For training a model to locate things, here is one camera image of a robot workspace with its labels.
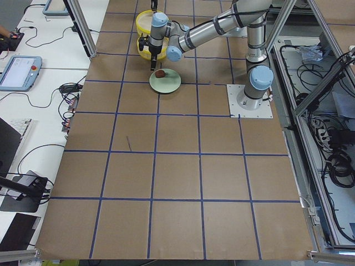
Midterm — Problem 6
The light green plate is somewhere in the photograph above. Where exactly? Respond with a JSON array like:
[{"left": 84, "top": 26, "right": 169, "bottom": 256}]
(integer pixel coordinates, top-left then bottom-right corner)
[{"left": 149, "top": 69, "right": 181, "bottom": 94}]

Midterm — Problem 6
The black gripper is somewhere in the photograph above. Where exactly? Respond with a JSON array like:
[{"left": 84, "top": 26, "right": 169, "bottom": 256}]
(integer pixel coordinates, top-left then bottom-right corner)
[{"left": 138, "top": 0, "right": 164, "bottom": 71}]

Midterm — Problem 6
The aluminium frame rail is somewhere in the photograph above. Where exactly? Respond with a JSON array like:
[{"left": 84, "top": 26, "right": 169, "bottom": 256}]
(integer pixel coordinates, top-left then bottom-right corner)
[{"left": 63, "top": 0, "right": 97, "bottom": 59}]

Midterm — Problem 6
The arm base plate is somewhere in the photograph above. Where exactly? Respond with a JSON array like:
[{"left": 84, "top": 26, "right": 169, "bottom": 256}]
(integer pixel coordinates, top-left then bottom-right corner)
[
  {"left": 223, "top": 27, "right": 247, "bottom": 38},
  {"left": 226, "top": 84, "right": 273, "bottom": 119}
]

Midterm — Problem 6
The black cable bundle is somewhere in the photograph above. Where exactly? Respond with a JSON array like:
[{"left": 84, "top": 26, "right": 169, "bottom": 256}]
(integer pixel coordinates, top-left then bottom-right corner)
[{"left": 278, "top": 44, "right": 355, "bottom": 192}]

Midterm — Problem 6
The brown bun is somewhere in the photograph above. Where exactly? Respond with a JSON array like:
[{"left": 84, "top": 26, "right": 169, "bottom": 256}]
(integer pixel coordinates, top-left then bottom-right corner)
[{"left": 154, "top": 69, "right": 166, "bottom": 78}]

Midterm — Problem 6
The black power adapter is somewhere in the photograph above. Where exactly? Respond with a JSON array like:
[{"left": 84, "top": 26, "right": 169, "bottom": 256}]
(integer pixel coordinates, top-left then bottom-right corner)
[{"left": 59, "top": 84, "right": 83, "bottom": 94}]

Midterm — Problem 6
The white keyboard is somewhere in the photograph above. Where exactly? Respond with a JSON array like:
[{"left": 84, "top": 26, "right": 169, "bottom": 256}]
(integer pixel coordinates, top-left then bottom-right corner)
[{"left": 9, "top": 118, "right": 36, "bottom": 141}]

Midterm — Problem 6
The teach pendant tablet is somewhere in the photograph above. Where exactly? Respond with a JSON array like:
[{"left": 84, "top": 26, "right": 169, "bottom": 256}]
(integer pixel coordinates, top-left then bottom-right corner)
[{"left": 1, "top": 55, "right": 42, "bottom": 92}]

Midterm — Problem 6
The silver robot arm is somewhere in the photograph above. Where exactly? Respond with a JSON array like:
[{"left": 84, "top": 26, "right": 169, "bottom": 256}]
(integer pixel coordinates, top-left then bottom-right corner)
[{"left": 139, "top": 0, "right": 274, "bottom": 110}]

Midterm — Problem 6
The black camera stand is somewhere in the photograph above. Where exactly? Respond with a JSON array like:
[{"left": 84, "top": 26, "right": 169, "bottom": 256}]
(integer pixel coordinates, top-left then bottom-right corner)
[{"left": 1, "top": 171, "right": 54, "bottom": 213}]

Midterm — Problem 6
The yellow steamer layer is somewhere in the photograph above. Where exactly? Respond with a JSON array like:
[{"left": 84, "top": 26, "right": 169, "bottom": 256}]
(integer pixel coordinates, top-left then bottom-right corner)
[
  {"left": 135, "top": 10, "right": 169, "bottom": 36},
  {"left": 136, "top": 38, "right": 169, "bottom": 60}
]

